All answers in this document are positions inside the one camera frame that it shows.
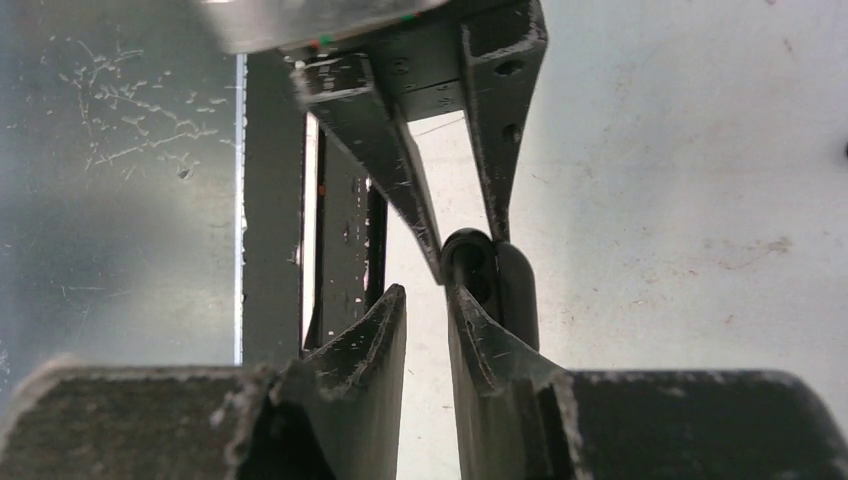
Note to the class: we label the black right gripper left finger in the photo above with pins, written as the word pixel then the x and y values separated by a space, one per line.
pixel 332 415

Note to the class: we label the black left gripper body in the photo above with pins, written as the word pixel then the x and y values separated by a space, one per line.
pixel 416 61

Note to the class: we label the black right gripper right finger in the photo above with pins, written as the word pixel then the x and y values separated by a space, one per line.
pixel 521 416

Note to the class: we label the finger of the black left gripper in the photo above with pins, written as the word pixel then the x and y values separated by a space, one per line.
pixel 502 51
pixel 352 110

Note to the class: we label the black oval charging case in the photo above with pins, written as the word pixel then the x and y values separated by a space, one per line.
pixel 498 276

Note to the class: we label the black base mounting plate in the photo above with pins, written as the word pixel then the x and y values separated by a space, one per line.
pixel 313 230

